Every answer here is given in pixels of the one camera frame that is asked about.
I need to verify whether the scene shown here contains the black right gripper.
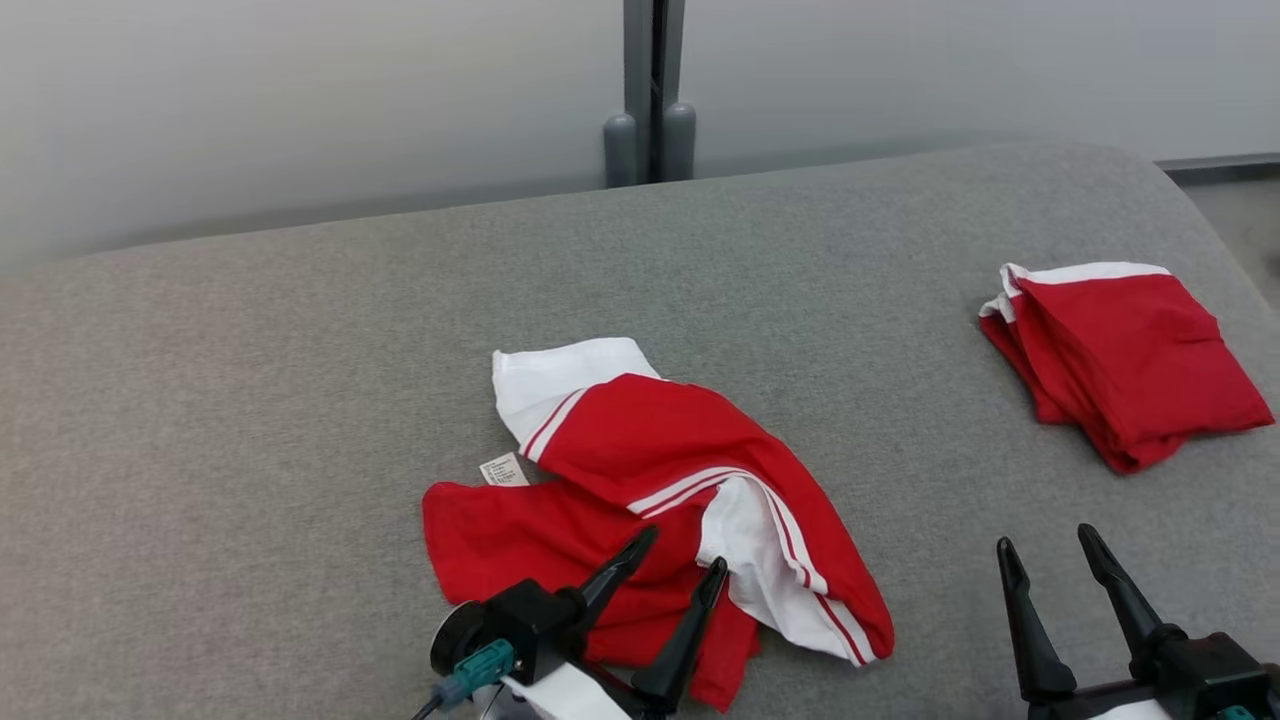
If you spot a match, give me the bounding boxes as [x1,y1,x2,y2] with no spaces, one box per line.
[996,523,1280,720]

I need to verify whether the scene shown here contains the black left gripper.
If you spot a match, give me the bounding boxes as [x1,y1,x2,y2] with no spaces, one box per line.
[485,525,731,717]

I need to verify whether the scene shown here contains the red shorts with striped trim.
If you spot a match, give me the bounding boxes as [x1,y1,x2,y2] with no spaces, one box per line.
[422,337,896,713]

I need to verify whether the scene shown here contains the red shorts with white waistband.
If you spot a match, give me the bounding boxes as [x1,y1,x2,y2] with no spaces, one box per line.
[978,262,1276,476]

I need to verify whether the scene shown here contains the grey partition post with feet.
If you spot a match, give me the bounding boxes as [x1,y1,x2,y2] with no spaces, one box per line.
[602,0,699,190]

